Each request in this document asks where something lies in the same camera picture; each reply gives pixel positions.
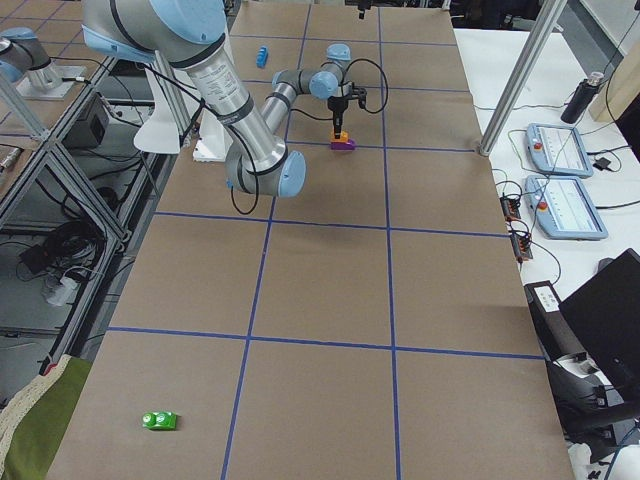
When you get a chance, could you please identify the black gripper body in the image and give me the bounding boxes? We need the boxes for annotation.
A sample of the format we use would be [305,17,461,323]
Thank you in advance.
[327,82,367,113]

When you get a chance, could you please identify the orange trapezoid block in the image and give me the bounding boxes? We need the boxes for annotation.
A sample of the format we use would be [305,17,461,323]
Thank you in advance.
[330,131,349,143]

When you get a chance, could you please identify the purple trapezoid block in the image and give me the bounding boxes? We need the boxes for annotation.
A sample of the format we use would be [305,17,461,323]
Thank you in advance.
[330,139,356,151]

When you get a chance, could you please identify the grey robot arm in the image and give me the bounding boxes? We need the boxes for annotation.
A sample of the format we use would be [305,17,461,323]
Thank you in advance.
[1,1,354,115]
[82,1,366,197]

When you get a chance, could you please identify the long blue studded block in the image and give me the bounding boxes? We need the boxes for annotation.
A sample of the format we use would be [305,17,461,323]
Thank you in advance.
[256,45,269,69]

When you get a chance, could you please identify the orange circuit board strip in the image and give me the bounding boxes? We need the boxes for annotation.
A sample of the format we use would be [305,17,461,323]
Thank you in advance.
[499,195,533,265]

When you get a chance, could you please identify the upper teach pendant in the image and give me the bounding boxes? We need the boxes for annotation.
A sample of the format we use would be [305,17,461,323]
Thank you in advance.
[526,123,593,178]

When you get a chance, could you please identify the teach pendant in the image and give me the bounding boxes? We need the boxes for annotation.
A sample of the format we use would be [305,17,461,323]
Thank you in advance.
[526,123,593,178]
[524,175,608,241]

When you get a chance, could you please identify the black water bottle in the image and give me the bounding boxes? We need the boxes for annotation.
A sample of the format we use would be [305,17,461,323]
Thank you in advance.
[560,71,605,124]

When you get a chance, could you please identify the lower teach pendant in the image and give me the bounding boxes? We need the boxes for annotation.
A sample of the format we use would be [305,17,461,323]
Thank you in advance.
[524,175,608,241]

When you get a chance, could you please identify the black laptop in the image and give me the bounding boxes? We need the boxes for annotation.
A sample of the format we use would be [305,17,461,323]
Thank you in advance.
[560,248,639,401]

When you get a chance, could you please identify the green studded block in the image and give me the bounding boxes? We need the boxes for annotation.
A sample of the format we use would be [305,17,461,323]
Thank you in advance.
[141,411,178,431]

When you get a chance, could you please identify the green cloth with lace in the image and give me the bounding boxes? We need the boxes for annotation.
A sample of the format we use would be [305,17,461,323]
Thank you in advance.
[1,355,91,479]

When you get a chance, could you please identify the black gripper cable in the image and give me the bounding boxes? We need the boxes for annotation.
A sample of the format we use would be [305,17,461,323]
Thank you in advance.
[144,58,390,216]

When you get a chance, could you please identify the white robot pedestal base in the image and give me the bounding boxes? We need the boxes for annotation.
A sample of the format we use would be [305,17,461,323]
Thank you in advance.
[193,111,233,163]

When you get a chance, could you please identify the grey aluminium frame post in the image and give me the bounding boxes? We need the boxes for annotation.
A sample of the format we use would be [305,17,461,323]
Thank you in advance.
[478,0,568,157]

